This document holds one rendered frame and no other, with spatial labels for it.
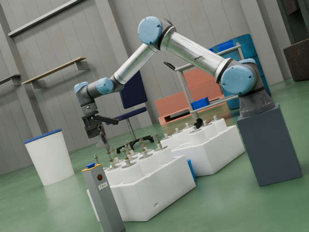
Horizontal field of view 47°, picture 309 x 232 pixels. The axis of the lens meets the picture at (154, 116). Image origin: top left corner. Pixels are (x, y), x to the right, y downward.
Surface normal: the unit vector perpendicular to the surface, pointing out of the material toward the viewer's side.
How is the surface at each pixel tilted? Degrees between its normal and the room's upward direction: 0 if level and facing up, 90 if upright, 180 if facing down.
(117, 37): 90
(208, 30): 90
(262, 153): 90
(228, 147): 90
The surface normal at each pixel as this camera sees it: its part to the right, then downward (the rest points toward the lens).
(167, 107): -0.10, 0.07
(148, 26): -0.51, 0.11
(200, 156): -0.64, 0.26
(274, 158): -0.32, 0.15
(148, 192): 0.67, -0.21
